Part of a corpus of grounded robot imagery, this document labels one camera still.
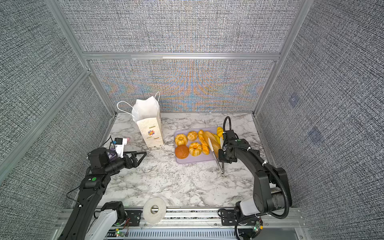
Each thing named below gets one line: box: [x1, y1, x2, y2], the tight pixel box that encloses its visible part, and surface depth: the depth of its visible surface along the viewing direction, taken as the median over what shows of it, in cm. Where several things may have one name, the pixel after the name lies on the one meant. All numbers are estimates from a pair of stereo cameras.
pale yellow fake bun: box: [187, 131, 198, 141], surface depth 102 cm
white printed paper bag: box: [117, 91, 164, 148], surface depth 91 cm
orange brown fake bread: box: [175, 144, 189, 159], surface depth 96 cm
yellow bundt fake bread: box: [175, 133, 188, 146], surface depth 102 cm
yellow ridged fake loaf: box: [216, 126, 224, 138], surface depth 107 cm
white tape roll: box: [143, 197, 167, 224], surface depth 77 cm
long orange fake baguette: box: [198, 129, 210, 155], surface depth 99 cm
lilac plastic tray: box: [174, 126, 218, 164], surface depth 97 cm
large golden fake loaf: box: [203, 131, 221, 158], surface depth 102 cm
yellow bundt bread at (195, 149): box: [189, 142, 202, 157], surface depth 97 cm
